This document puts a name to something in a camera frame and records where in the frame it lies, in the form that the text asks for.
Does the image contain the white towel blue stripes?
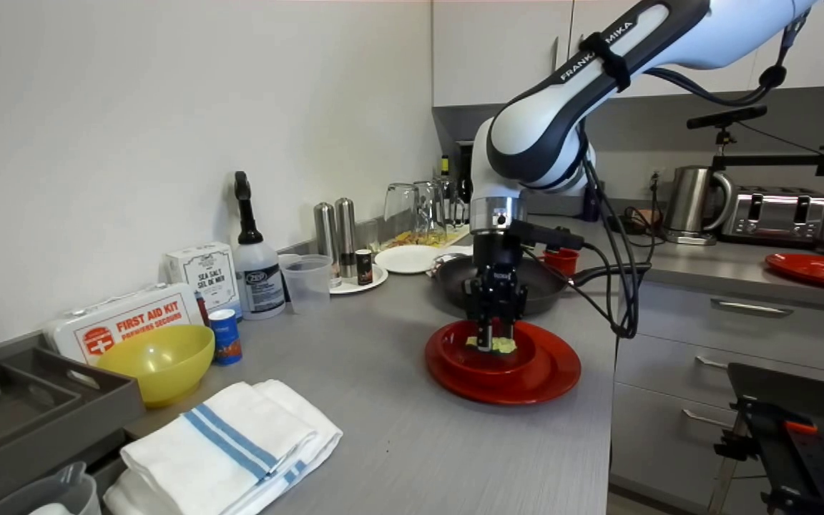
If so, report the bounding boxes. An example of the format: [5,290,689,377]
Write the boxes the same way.
[99,377,346,515]

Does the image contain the steel drawer handle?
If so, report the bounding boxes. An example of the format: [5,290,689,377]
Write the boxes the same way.
[677,406,730,429]
[710,296,795,320]
[693,351,736,372]

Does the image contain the clear drinking glass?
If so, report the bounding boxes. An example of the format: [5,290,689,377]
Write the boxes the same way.
[416,178,453,228]
[381,180,423,240]

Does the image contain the steel electric kettle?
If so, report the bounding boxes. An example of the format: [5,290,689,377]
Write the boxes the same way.
[665,164,738,243]

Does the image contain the yellow sponge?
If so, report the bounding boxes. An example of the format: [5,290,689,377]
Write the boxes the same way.
[463,331,520,357]

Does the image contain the white cabinet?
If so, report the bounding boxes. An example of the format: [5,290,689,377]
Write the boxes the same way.
[430,0,824,110]
[610,276,824,515]

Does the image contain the clear measuring jug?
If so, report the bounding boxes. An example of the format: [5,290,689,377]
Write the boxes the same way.
[0,460,107,515]

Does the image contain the clear plastic container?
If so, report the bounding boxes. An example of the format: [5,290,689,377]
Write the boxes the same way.
[278,251,336,301]

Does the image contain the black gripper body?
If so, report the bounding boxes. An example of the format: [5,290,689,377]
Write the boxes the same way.
[463,226,532,324]

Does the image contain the small dark spice jar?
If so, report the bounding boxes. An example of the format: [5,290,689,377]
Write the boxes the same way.
[353,246,377,290]

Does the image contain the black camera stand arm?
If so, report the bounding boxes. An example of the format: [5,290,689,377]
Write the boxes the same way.
[706,144,824,180]

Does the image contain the blue can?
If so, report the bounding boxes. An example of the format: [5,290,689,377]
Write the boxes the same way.
[580,188,606,223]

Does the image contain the wrist mounted camera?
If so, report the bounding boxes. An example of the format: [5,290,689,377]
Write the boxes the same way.
[514,221,590,251]

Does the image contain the red cup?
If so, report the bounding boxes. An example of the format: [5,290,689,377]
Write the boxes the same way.
[540,246,580,280]

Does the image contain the white first aid kit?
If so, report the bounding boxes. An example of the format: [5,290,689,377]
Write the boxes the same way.
[48,283,207,367]

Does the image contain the yellow bowl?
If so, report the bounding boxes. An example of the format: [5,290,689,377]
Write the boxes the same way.
[94,324,218,412]

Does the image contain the white upper cabinet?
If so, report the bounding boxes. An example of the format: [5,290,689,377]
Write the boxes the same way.
[430,0,824,110]

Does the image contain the yellow patterned mat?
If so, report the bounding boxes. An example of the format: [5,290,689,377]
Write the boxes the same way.
[371,221,479,254]

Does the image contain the white lower cabinet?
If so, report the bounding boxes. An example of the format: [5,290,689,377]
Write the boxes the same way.
[610,276,824,515]

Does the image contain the white cardboard box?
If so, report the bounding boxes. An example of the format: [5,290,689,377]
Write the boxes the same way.
[164,243,241,314]

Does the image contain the grey plastic tray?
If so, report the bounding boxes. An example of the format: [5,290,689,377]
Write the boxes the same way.
[0,331,147,515]

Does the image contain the clear spray bottle black nozzle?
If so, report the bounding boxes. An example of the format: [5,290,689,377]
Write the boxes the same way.
[231,168,293,320]

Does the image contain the black coffee maker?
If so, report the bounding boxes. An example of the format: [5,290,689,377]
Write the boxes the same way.
[453,140,479,210]

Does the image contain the steel grinder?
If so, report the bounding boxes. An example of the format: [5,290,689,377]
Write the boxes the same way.
[336,196,357,280]
[313,201,337,261]

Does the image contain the black frying pan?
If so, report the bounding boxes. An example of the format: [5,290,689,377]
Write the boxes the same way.
[423,251,566,324]

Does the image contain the red plate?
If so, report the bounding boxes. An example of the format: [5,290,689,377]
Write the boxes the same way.
[765,248,824,296]
[423,319,584,409]

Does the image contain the steel toaster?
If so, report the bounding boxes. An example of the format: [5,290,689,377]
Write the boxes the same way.
[722,186,824,246]

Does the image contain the small white plate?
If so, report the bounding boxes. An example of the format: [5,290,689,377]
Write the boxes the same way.
[326,264,391,299]

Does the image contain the black equipment stand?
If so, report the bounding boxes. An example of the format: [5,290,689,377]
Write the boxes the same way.
[713,360,824,515]

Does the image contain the white towel red stripes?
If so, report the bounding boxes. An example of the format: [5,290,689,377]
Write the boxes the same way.
[436,240,480,269]

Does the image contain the small blue container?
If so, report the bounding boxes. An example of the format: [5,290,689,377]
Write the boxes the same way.
[207,307,247,369]

